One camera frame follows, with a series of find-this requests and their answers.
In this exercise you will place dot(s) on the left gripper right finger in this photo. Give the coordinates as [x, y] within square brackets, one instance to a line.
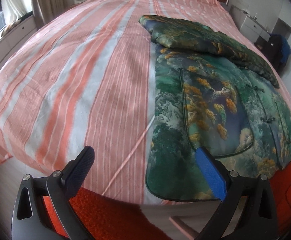
[258, 219]

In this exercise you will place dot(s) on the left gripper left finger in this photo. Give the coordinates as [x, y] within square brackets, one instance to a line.
[30, 217]

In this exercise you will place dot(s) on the green patterned silk jacket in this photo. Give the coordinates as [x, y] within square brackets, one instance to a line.
[211, 91]

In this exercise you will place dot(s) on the red patterned cloth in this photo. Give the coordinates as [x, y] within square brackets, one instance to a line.
[109, 219]

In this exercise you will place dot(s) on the pink striped bed sheet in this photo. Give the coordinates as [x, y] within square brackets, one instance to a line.
[88, 79]

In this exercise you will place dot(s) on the white window-side cabinet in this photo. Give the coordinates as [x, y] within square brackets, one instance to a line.
[15, 38]

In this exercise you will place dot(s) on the white bedside drawer cabinet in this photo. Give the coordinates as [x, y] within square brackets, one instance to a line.
[248, 26]

